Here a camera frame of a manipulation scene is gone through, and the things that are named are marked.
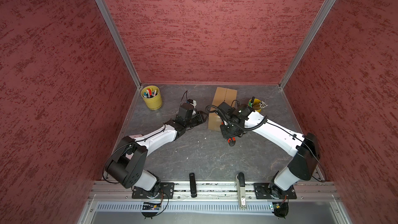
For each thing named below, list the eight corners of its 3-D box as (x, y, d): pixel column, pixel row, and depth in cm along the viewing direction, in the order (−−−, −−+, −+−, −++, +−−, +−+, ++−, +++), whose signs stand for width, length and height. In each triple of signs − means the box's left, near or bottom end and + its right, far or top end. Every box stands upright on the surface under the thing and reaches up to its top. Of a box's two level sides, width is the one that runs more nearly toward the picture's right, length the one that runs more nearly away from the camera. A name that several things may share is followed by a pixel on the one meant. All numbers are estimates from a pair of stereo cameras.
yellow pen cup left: (146, 112, 107) (138, 98, 95) (149, 99, 114) (143, 85, 102) (162, 112, 107) (157, 98, 95) (164, 99, 114) (160, 85, 102)
